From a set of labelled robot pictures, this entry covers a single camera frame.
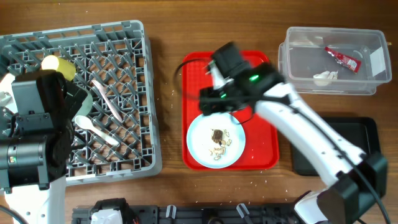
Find light blue plate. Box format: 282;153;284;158
186;113;246;169

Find white plastic spoon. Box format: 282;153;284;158
75;115;119;146

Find yellow plastic cup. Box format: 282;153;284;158
41;55;76;81

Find mint green bowl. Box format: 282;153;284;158
72;87;93;122

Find white napkin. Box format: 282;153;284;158
313;71;338;86

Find white plastic fork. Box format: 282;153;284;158
91;80;123;122

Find red snack wrapper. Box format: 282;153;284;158
325;47;361;73

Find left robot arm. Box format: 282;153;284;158
1;70;86;223

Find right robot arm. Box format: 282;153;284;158
200;42;387;223

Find grey dishwasher rack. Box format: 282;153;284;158
1;20;162;185

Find food scraps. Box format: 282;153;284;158
209;129;232;161

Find red plastic tray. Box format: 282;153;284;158
182;52;279;170

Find clear plastic bin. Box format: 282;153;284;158
278;27;392;95

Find black plastic tray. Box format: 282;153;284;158
291;117;381;176

